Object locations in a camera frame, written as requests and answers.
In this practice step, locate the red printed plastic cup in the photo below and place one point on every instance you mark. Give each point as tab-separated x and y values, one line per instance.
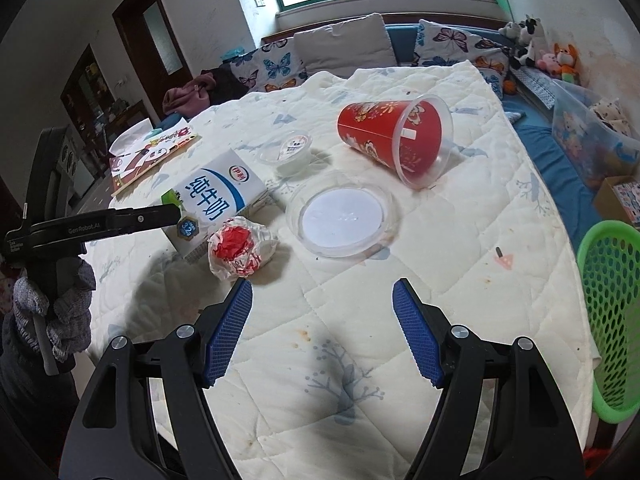
380	130

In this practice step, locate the teal plastic bag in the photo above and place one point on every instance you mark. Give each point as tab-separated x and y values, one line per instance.
233	53

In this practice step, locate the green plastic basket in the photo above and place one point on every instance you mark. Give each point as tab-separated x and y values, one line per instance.
612	310

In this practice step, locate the blue sofa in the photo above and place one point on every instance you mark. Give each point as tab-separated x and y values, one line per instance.
550	160

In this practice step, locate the clear round plastic lid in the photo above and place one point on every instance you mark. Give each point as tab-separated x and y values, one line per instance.
345	215

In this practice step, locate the white appliance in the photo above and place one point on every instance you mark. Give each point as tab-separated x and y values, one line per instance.
80	160

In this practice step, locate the red plastic stool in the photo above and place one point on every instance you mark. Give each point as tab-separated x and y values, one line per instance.
607	465

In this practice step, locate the pink clothing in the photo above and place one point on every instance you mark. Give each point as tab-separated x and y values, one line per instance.
187	95

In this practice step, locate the black and white cow plush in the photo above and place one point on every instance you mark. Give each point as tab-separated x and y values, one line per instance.
530	37

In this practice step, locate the grey plush toy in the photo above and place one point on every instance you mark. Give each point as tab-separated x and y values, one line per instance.
507	30

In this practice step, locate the cartoon picture book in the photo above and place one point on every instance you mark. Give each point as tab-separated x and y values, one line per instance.
150	157

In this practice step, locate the white crumpled paper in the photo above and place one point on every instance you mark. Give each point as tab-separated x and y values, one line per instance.
132	132

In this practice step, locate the dark wooden door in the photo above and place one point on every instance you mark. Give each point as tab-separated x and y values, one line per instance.
150	30

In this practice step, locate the clear plastic storage box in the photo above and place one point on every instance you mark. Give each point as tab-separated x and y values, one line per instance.
585	145

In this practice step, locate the grey patterned cloth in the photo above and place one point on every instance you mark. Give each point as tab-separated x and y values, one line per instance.
513	115

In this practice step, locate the grey cushion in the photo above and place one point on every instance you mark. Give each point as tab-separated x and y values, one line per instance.
345	45

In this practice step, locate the orange fox plush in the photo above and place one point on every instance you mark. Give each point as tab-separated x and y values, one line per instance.
566	60

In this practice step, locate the black clothing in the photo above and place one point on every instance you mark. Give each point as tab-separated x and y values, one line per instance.
225	85

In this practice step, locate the cardboard box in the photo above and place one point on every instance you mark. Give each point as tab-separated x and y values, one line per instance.
622	202

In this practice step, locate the pink plush toy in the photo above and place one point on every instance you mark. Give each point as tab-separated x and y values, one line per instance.
546	61

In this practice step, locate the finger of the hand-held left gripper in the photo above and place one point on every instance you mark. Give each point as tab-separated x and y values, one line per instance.
130	220

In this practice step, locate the white quilted blanket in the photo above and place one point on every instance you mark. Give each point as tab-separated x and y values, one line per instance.
350	310

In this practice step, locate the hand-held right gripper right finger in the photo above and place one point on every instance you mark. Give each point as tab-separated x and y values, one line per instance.
417	330

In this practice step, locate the red and white wrapper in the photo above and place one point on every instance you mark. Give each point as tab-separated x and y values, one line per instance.
240	247

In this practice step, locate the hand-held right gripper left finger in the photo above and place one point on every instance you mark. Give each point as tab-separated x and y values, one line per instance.
227	330

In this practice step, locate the person's left hand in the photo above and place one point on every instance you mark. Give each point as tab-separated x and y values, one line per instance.
65	310

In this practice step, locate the white and green milk carton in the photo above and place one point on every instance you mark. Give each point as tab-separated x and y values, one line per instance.
220	195

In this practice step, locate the butterfly print pillow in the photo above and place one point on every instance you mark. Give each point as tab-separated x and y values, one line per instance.
495	75
270	67
455	40

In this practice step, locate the small clear plastic cup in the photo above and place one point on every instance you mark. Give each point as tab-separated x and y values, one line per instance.
287	152

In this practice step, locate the dark wooden cabinet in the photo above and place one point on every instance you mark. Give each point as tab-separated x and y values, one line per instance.
85	85

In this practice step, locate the blue patterned cloth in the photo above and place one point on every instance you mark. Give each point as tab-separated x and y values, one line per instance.
535	87

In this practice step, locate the orange ball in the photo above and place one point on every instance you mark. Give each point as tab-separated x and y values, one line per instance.
508	87

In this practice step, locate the white patterned cloth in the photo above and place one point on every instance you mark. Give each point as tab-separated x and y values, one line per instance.
610	115

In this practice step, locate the person's left forearm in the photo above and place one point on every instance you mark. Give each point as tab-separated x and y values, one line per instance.
22	390

